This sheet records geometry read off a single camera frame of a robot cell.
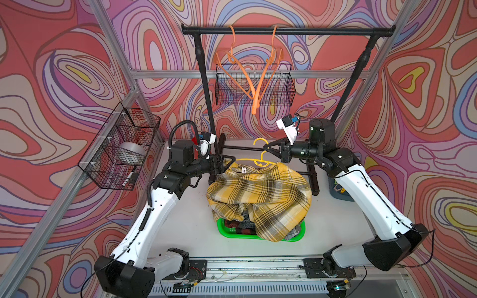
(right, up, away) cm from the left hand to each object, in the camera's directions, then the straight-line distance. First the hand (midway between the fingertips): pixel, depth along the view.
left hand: (229, 160), depth 69 cm
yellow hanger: (+11, -1, -2) cm, 11 cm away
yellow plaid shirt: (+18, -13, -1) cm, 22 cm away
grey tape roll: (-38, +3, +1) cm, 39 cm away
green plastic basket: (+28, -30, +4) cm, 41 cm away
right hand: (+13, +3, -4) cm, 14 cm away
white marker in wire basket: (-41, -9, +1) cm, 42 cm away
